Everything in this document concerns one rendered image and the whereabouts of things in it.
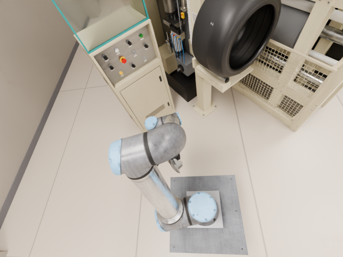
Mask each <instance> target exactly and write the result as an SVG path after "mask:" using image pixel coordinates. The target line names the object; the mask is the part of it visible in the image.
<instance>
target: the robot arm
mask: <svg viewBox="0 0 343 257"><path fill-rule="evenodd" d="M144 125H145V128H146V129H147V132H144V133H140V134H137V135H133V136H129V137H126V138H120V139H119V140H116V141H113V142H112V143H111V144H110V146H109V151H108V158H109V164H110V168H111V170H112V172H113V173H114V174H115V175H122V174H125V175H126V176H127V178H129V179H130V180H131V181H132V182H133V183H134V185H135V186H136V187H137V188H138V189H139V191H140V192H141V193H142V194H143V195H144V196H145V197H146V199H147V200H148V201H149V202H150V203H151V205H152V206H153V207H154V208H155V220H156V224H157V226H158V228H159V230H160V231H161V232H168V231H170V230H175V229H179V228H183V227H187V226H191V225H196V224H199V225H201V226H210V225H212V224H213V223H214V222H215V221H216V220H217V218H218V215H219V208H218V205H217V203H216V201H215V200H214V199H213V197H212V196H211V195H209V194H208V193H205V192H197V193H194V194H193V195H192V196H188V197H184V198H180V199H179V198H178V197H176V196H174V195H173V193H172V191H171V190H170V188H169V186H168V184H167V183H166V181H165V179H164V177H163V175H162V174H161V172H160V170H159V168H158V165H159V164H161V163H164V162H166V161H168V162H169V163H170V165H171V166H172V168H173V169H174V170H175V171H176V172H177V173H180V171H179V169H180V168H181V167H182V166H183V165H182V161H179V160H180V152H181V151H182V150H183V148H184V146H185V144H186V134H185V131H184V129H183V128H182V127H181V125H182V121H181V117H180V114H179V113H178V112H175V113H172V114H169V115H165V116H162V117H158V118H156V117H155V116H151V117H148V118H147V119H146V120H145V122H144Z"/></svg>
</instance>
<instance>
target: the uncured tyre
mask: <svg viewBox="0 0 343 257"><path fill-rule="evenodd" d="M280 12H281V0H205V1H204V2H203V4H202V6H201V8H200V10H199V12H198V14H197V17H196V19H195V22H194V26H193V32H192V51H193V54H194V56H195V58H196V59H197V61H198V62H199V63H200V64H201V65H202V66H204V67H205V68H207V69H208V70H210V71H211V72H212V73H214V74H215V75H216V76H220V77H223V78H228V77H231V76H235V75H238V74H240V73H241V72H243V71H244V70H246V69H247V68H248V67H249V66H250V65H251V64H252V63H253V62H254V61H255V60H256V59H257V58H258V57H259V55H260V54H261V53H262V51H263V50H264V48H265V47H266V45H267V44H268V42H269V40H270V39H271V37H272V35H273V33H274V30H275V28H276V26H277V23H278V20H279V17H280ZM211 21H213V22H215V23H214V26H213V27H211V26H210V22H211Z"/></svg>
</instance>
